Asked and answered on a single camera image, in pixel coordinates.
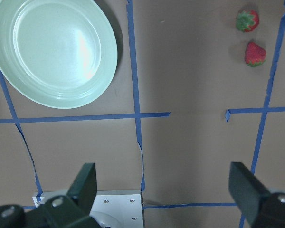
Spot light green plate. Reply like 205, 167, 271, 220
0, 0, 118, 109

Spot red strawberry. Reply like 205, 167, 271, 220
244, 42, 266, 67
236, 10, 259, 33

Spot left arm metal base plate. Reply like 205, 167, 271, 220
32, 189, 143, 228

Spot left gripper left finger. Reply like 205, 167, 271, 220
66, 163, 97, 215

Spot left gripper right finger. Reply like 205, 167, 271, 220
228, 162, 276, 226

